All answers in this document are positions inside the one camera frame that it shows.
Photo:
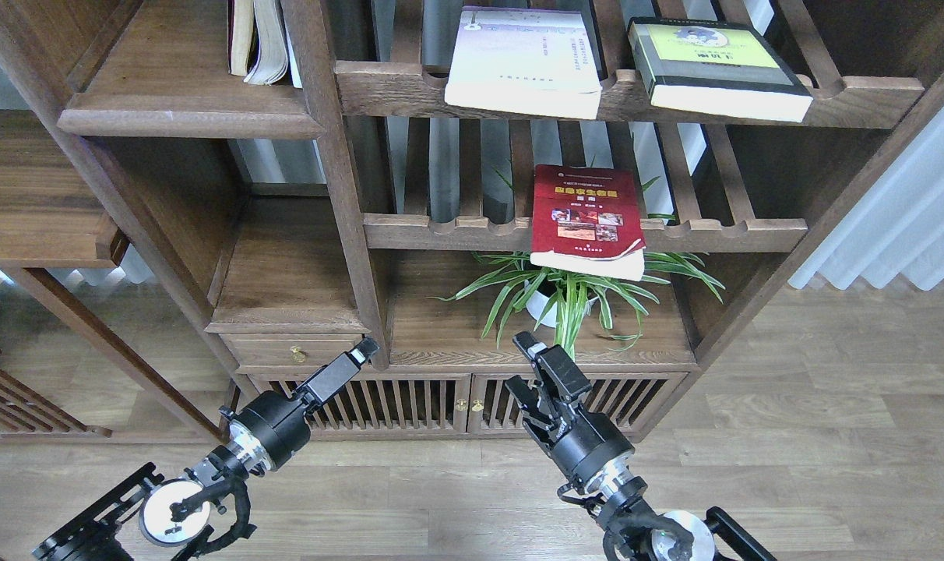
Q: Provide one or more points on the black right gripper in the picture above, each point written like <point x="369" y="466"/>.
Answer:
<point x="587" y="447"/>

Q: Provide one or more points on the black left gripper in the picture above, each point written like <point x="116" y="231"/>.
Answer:
<point x="273" y="428"/>

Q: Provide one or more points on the red cover book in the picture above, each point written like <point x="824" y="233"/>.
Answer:
<point x="587" y="220"/>

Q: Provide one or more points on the green and black book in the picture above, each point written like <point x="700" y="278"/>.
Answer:
<point x="716" y="68"/>

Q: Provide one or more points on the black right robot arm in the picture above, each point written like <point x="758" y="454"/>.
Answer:
<point x="634" y="531"/>

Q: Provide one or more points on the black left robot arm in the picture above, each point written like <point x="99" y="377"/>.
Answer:
<point x="207" y="508"/>

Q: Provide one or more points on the green spider plant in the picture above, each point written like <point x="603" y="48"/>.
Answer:
<point x="509" y="272"/>

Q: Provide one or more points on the white plant pot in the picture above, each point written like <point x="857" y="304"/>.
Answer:
<point x="559" y="299"/>

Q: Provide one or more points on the brass cabinet door knobs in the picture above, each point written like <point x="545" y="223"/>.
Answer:
<point x="475" y="405"/>

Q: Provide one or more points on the dark wooden bookshelf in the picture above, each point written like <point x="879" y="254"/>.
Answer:
<point x="283" y="218"/>

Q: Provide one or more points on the white pale cover book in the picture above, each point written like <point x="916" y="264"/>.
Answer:
<point x="527" y="61"/>

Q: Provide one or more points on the worn grey upright book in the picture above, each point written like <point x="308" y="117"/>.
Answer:
<point x="272" y="56"/>

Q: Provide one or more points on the beige upright book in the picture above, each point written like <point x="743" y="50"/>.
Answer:
<point x="240" y="36"/>

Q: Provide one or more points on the white curtain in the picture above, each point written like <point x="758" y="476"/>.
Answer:
<point x="897" y="229"/>

